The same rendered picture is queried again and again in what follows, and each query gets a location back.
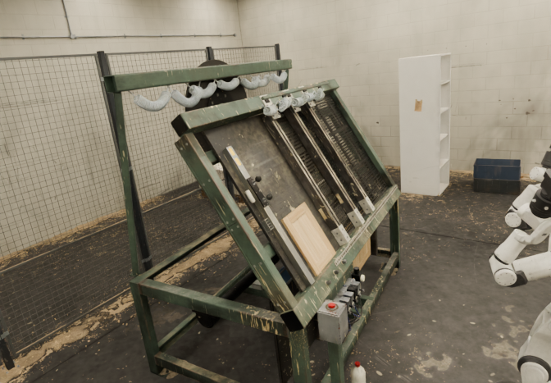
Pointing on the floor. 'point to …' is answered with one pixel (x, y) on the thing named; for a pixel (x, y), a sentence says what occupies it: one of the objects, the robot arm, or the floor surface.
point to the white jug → (357, 373)
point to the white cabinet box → (425, 123)
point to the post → (336, 362)
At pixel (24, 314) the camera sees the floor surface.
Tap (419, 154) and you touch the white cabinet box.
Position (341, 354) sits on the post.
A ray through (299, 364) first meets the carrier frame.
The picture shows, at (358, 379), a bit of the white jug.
